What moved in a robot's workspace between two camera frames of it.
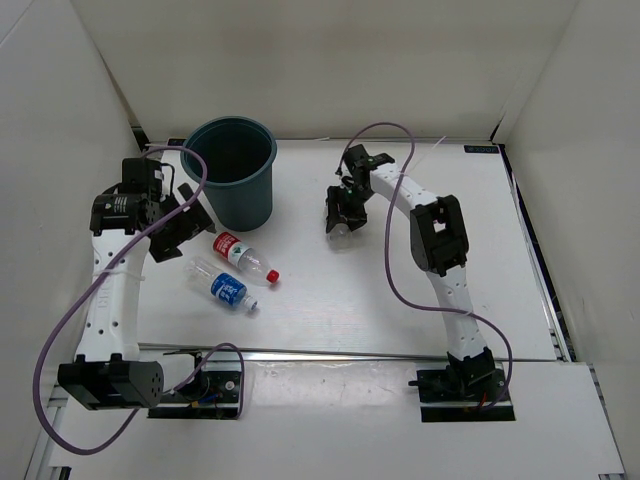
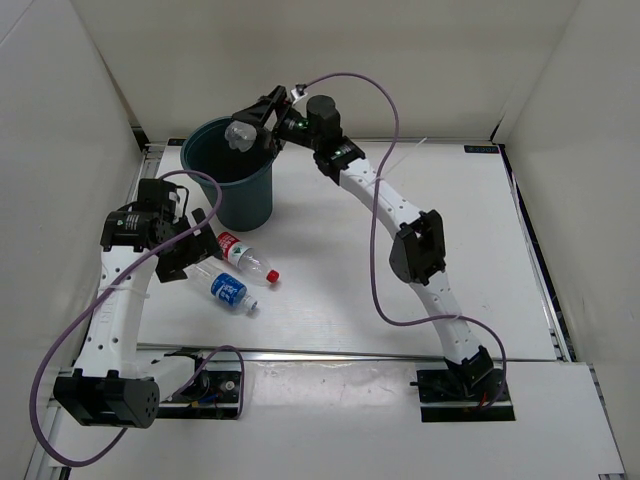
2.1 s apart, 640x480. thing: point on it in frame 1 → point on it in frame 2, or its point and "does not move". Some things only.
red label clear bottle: (245, 260) does not move
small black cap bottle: (340, 238) → (240, 135)
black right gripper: (355, 219) → (258, 114)
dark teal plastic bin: (239, 155) does not move
